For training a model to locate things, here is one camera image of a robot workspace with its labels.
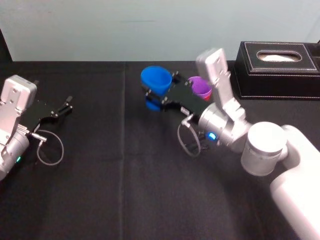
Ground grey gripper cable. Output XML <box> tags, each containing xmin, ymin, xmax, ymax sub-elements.
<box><xmin>30</xmin><ymin>129</ymin><xmax>65</xmax><ymax>166</ymax></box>
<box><xmin>177</xmin><ymin>113</ymin><xmax>202</xmax><ymax>157</ymax></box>

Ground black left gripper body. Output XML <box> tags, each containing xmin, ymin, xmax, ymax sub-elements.
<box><xmin>21</xmin><ymin>99</ymin><xmax>61</xmax><ymax>133</ymax></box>

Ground purple plastic cup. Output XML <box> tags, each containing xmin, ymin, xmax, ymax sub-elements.
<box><xmin>187</xmin><ymin>76</ymin><xmax>213</xmax><ymax>100</ymax></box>

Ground black leather tissue box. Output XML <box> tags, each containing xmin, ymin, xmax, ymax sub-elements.
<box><xmin>233</xmin><ymin>41</ymin><xmax>320</xmax><ymax>101</ymax></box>

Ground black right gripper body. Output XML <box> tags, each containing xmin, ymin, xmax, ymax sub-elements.
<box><xmin>161</xmin><ymin>79</ymin><xmax>213</xmax><ymax>119</ymax></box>

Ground grey right gripper cable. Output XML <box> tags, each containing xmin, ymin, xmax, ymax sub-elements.
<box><xmin>177</xmin><ymin>113</ymin><xmax>202</xmax><ymax>157</ymax></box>

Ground grey left gripper cable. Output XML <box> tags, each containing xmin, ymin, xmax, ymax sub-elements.
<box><xmin>30</xmin><ymin>129</ymin><xmax>65</xmax><ymax>166</ymax></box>

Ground white tissue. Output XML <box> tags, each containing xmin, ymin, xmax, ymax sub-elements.
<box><xmin>259</xmin><ymin>53</ymin><xmax>300</xmax><ymax>62</ymax></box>

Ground black tablecloth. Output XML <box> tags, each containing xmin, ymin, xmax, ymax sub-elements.
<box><xmin>0</xmin><ymin>59</ymin><xmax>320</xmax><ymax>240</ymax></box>

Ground blue plastic cup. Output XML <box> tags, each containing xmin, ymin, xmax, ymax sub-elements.
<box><xmin>140</xmin><ymin>65</ymin><xmax>173</xmax><ymax>111</ymax></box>

